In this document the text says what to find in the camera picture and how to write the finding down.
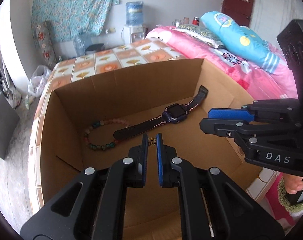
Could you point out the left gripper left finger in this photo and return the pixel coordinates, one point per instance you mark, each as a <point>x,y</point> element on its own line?
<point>92,205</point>

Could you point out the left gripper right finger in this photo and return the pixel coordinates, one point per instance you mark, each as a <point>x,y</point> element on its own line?
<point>212,205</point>

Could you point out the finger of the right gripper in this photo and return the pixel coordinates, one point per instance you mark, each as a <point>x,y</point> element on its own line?
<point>242,114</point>
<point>224,127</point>

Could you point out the purple pink smartwatch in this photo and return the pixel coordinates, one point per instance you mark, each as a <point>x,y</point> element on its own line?
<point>172,114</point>

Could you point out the right hand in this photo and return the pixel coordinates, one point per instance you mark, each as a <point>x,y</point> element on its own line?
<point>292,183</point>

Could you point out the pink floral quilt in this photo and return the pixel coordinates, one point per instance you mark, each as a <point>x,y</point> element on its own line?
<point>260,85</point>

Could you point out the blue cartoon pillow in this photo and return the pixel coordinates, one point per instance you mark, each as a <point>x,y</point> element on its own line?
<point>241,40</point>

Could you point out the patterned grey pillow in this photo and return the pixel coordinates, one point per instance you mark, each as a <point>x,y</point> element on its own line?
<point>201,34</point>

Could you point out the ginkgo pattern tablecloth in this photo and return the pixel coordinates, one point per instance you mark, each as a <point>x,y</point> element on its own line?
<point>140,52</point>

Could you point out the white water dispenser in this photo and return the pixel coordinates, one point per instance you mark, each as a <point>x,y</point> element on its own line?
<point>132,34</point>

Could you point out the blue water bottle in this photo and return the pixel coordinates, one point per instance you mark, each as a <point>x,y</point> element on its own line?
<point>134,13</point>

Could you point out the grey cabinet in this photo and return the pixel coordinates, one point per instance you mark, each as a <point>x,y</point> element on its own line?
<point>8,122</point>

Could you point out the white plastic bag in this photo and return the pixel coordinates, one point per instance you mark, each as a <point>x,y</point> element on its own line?
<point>38,80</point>

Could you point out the rolled patterned mat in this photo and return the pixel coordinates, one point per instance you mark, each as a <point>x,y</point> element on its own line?
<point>44,44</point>

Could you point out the teal floral wall cloth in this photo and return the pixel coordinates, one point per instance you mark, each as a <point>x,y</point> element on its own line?
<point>66,19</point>

